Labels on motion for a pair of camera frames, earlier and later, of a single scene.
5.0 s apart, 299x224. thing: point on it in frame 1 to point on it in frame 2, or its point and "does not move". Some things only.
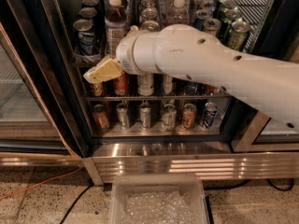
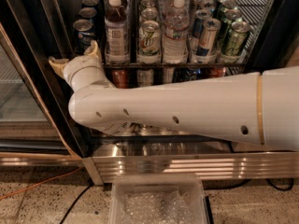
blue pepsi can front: x=85 y=36 does not move
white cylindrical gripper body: x=125 y=56 to x=77 y=66
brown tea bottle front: x=116 y=22 does not move
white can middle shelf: x=145 y=84 does not move
